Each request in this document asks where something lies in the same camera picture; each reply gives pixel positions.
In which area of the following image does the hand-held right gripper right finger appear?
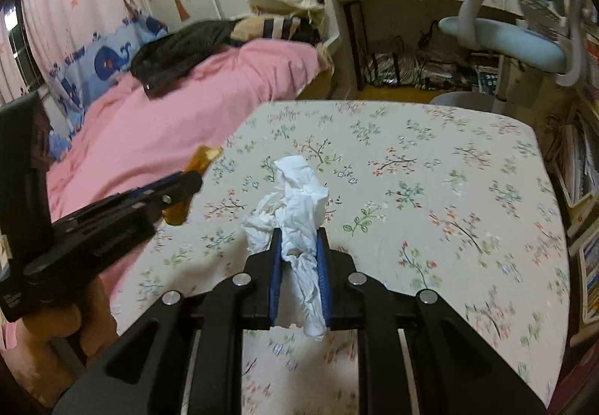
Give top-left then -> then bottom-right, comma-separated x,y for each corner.
316,227 -> 548,415

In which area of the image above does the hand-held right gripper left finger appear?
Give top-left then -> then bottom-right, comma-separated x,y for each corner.
51,228 -> 284,415

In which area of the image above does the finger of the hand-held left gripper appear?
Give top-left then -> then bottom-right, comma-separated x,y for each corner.
119,169 -> 204,226

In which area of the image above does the orange snack wrapper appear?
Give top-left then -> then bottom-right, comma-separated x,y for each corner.
161,145 -> 224,226

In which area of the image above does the white tissue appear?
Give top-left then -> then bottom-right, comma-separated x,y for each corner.
241,155 -> 329,342

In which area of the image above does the person's left hand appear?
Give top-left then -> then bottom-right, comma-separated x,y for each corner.
19,275 -> 118,406

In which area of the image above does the pink blanket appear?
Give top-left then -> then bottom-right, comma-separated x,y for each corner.
0,38 -> 328,353

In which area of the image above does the floral tablecloth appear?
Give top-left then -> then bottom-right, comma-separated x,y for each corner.
110,99 -> 569,415

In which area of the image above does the black jacket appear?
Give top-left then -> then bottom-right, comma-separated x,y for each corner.
130,19 -> 244,100

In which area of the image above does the beige dark striped cloth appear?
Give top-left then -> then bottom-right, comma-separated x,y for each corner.
231,15 -> 323,44

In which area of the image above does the pink whale print curtain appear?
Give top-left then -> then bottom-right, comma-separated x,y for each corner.
0,0 -> 169,154

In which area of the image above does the striped shopping bag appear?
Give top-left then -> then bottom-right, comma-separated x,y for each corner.
365,52 -> 422,91

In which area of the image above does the beige backpack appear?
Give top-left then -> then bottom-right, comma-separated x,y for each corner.
246,0 -> 326,18

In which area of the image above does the row of colourful books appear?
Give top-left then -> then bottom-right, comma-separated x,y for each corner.
578,232 -> 599,332

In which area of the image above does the blue and white desk chair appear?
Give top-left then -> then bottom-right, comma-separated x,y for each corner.
423,0 -> 590,107

